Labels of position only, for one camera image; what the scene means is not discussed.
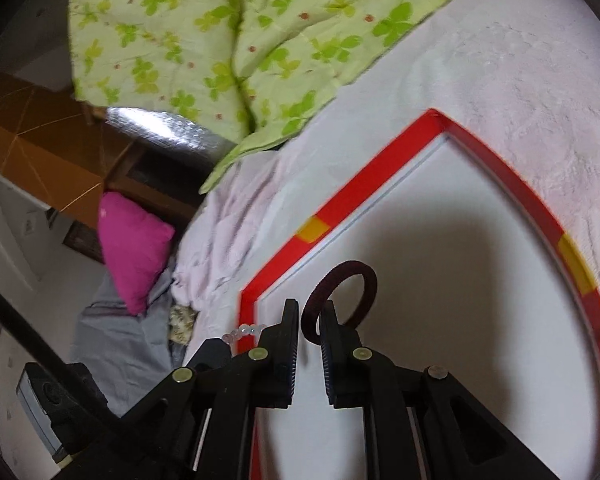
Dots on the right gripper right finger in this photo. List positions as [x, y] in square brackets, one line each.
[344, 359]

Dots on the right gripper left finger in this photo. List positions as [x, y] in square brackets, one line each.
[274, 360]

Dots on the dark maroon hair band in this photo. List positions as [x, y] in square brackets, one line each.
[352, 287]

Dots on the grey bed sheet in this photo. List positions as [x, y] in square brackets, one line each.
[127, 354]

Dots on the small floral patterned cloth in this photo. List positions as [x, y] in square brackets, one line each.
[181, 324]

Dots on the red shallow box tray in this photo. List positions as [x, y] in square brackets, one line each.
[474, 274]

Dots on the magenta pillow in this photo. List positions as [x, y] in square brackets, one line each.
[136, 246]

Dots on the silver foil insulation roll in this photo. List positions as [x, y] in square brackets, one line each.
[171, 134]

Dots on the orange wooden cabinet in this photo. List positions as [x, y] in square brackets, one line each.
[49, 150]

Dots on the green clover quilt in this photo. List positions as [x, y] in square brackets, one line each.
[253, 72]

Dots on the pale pink fleece blanket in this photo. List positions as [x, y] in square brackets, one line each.
[522, 75]

